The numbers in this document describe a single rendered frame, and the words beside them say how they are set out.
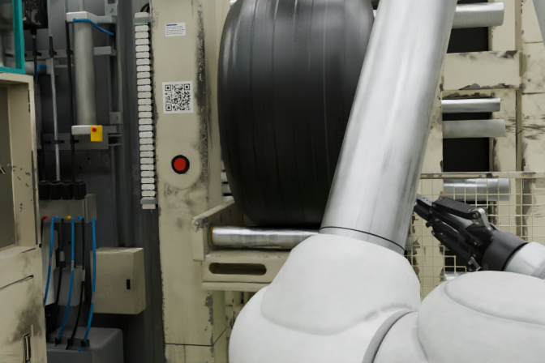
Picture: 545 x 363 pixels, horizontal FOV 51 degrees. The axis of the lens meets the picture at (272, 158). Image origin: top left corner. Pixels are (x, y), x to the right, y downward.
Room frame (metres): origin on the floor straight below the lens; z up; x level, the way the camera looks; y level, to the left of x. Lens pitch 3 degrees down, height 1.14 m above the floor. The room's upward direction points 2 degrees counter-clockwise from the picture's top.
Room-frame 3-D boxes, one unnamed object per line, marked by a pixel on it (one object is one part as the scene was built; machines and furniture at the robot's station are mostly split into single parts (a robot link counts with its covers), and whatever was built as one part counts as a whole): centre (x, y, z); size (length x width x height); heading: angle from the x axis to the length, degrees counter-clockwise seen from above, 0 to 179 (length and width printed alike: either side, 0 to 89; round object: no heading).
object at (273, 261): (1.26, -0.02, 0.84); 0.36 x 0.09 x 0.06; 78
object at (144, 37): (1.41, 0.30, 1.19); 0.05 x 0.04 x 0.48; 168
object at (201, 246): (1.43, 0.13, 0.90); 0.40 x 0.03 x 0.10; 168
